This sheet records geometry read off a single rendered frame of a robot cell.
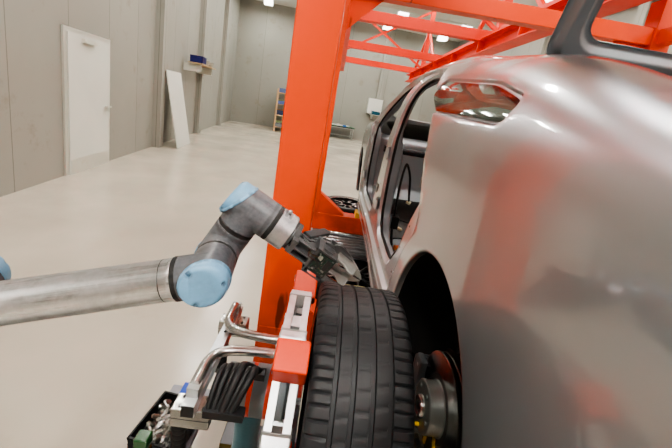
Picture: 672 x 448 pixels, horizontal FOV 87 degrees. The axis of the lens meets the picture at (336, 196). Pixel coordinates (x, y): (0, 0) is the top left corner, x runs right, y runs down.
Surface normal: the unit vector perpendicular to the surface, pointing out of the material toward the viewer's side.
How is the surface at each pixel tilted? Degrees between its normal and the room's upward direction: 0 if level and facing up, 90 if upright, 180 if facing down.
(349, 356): 31
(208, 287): 90
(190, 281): 90
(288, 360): 35
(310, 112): 90
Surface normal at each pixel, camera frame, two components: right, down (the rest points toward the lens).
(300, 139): 0.00, 0.24
